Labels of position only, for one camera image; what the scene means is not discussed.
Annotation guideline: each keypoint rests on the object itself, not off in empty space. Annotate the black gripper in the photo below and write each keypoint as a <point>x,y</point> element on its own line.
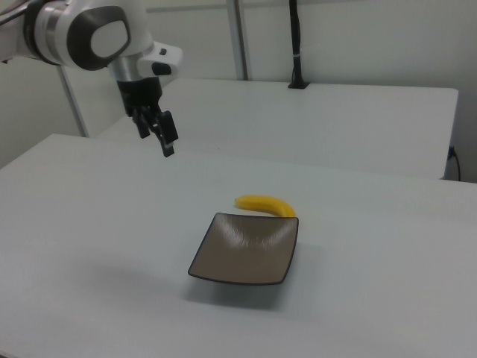
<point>139,93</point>

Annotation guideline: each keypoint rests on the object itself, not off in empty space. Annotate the yellow banana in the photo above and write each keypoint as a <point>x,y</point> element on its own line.
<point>262,204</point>

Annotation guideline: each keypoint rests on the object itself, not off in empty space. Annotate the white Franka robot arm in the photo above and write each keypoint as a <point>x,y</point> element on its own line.
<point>67,33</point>

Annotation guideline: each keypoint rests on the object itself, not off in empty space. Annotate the square brown ceramic plate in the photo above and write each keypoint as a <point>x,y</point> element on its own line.
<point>246,253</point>

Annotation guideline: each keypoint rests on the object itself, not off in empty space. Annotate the grey partition frame post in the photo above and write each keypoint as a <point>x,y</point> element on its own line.
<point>74,104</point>
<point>238,37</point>

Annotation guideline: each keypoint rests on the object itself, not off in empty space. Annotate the black camera stand pole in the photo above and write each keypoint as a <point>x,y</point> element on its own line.
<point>297,44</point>

